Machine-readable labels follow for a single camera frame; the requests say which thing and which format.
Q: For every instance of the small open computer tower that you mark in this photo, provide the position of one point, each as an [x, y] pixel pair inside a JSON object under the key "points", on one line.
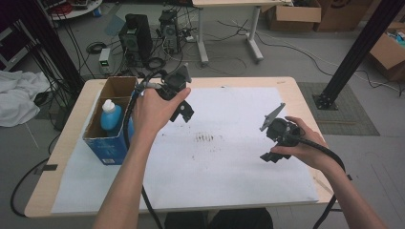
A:
{"points": [[169, 30]]}

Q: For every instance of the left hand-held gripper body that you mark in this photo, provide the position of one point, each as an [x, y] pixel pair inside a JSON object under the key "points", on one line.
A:
{"points": [[175, 84]]}

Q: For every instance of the white cloth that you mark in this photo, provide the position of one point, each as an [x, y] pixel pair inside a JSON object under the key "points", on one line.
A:
{"points": [[19, 95]]}

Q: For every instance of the blue bottle with white cap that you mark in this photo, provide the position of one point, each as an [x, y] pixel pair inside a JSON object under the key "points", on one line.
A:
{"points": [[111, 119]]}

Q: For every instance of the person's left hand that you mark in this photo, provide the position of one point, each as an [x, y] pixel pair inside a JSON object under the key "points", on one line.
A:
{"points": [[153, 111]]}

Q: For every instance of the person's legs in dark pants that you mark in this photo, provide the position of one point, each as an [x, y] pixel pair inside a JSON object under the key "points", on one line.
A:
{"points": [[219, 219]]}

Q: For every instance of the black tape strip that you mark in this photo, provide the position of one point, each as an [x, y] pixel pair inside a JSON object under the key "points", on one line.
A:
{"points": [[47, 168]]}

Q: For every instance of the large black computer tower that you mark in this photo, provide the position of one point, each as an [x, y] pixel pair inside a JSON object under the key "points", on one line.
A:
{"points": [[138, 36]]}

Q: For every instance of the white power strip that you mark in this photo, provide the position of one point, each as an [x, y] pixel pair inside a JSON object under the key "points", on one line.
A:
{"points": [[190, 38]]}

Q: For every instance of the white power supply unit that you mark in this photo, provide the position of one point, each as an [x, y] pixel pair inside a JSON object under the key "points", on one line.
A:
{"points": [[105, 60]]}

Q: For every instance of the blue cardboard box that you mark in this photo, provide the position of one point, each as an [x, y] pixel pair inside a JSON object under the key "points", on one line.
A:
{"points": [[108, 149]]}

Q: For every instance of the tall brown cardboard box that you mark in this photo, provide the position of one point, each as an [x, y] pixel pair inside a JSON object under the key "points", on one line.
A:
{"points": [[344, 14]]}

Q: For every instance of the round white table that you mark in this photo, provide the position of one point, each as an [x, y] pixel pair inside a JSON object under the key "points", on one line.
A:
{"points": [[79, 11]]}

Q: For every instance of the thin wooden stick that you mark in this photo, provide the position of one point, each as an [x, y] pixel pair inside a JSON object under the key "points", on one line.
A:
{"points": [[321, 184]]}

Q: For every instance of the wooden table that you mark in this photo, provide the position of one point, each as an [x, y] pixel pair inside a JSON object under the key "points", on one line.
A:
{"points": [[296, 92]]}

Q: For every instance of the person's right hand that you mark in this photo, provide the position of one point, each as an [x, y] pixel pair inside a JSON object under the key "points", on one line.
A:
{"points": [[312, 149]]}

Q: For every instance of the open brown cardboard box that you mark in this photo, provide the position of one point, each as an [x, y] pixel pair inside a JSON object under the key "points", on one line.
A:
{"points": [[296, 17]]}

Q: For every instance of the brown cardboard box with contents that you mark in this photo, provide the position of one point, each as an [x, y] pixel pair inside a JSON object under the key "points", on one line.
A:
{"points": [[387, 54]]}

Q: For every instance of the grey floor mat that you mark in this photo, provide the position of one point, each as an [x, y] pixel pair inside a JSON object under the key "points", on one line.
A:
{"points": [[353, 120]]}

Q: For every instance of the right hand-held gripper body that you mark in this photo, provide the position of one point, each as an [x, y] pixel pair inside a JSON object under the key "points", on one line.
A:
{"points": [[281, 132]]}

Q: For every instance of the white-legged desk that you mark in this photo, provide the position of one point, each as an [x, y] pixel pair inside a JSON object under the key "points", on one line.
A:
{"points": [[203, 38]]}

